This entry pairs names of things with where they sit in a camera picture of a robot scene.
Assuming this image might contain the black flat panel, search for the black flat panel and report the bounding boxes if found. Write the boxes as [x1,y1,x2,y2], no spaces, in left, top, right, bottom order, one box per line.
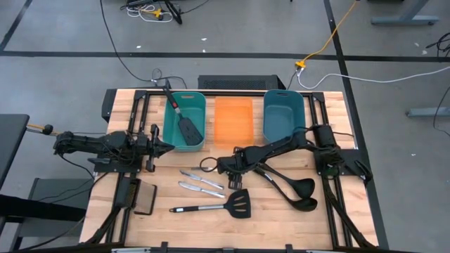
[0,194,88,223]

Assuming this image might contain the black stand leg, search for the black stand leg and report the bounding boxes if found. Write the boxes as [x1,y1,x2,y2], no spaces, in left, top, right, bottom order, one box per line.
[163,0,184,25]

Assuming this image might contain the black controller box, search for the black controller box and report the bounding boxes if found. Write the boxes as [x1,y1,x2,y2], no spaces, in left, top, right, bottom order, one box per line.
[101,88,117,123]

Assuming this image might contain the black plastic ladle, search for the black plastic ladle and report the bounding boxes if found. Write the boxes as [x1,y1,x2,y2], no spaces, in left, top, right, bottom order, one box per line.
[258,162,316,199]

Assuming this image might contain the silver butter knife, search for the silver butter knife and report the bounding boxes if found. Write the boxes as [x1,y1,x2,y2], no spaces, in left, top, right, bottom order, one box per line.
[179,169,225,190]
[178,181,226,199]

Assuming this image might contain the black floor cable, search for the black floor cable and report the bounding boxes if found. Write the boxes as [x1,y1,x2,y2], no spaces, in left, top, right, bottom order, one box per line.
[99,0,188,89]

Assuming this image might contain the dark blue plastic bin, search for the dark blue plastic bin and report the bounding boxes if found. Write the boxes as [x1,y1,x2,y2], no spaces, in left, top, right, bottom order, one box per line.
[262,89,306,144]

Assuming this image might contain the steel box grater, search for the steel box grater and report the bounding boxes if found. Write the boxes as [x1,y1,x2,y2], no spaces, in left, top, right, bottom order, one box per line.
[122,177,158,216]

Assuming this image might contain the black ladle with white mark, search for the black ladle with white mark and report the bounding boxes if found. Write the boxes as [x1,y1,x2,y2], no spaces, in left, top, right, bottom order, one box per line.
[252,167,319,213]

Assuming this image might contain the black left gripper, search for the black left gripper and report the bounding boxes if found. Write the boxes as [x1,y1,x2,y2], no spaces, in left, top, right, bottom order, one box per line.
[135,123,176,173]

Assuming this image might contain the black aluminium rig frame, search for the black aluminium rig frame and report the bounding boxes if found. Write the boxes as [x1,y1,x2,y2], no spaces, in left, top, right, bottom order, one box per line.
[79,88,380,251]

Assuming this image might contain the green plastic bin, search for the green plastic bin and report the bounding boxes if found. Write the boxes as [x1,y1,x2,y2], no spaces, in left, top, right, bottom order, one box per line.
[162,91,207,153]

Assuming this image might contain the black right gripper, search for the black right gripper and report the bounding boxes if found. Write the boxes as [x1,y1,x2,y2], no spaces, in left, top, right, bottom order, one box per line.
[217,146,247,190]

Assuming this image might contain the black cable tangle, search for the black cable tangle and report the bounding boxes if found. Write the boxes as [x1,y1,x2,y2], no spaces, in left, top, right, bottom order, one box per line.
[425,32,450,57]

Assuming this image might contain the white cable bundle yellow plug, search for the white cable bundle yellow plug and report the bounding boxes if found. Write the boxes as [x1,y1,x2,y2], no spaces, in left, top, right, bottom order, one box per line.
[125,4,174,23]

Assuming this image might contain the black spatula steel handle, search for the black spatula steel handle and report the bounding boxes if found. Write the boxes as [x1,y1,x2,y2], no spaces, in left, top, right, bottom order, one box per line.
[169,188,252,219]

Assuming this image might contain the black computer case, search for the black computer case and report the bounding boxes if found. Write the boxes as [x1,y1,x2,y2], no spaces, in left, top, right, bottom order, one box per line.
[197,74,287,91]

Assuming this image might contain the yellow cord with black ball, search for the yellow cord with black ball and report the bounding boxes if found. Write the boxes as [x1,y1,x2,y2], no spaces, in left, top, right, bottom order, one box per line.
[26,122,54,136]

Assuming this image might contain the orange translucent plastic bin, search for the orange translucent plastic bin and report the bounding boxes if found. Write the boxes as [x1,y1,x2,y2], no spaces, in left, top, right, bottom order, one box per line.
[214,96,255,148]

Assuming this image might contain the yellow extension cable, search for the yellow extension cable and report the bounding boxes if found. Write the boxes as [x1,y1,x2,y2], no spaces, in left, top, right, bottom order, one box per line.
[294,0,360,69]

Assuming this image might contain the black spatula red-marked handle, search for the black spatula red-marked handle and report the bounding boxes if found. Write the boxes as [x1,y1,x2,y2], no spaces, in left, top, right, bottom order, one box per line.
[162,87,204,146]

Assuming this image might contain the black desk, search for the black desk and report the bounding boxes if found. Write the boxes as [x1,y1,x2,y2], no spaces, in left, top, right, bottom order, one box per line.
[0,113,31,189]

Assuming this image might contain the grey desk foot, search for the grey desk foot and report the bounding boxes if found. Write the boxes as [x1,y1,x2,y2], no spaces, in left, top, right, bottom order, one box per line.
[371,0,440,26]
[406,106,450,118]

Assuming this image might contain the white floor cable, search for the white floor cable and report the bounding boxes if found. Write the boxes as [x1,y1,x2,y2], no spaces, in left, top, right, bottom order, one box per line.
[297,65,450,90]

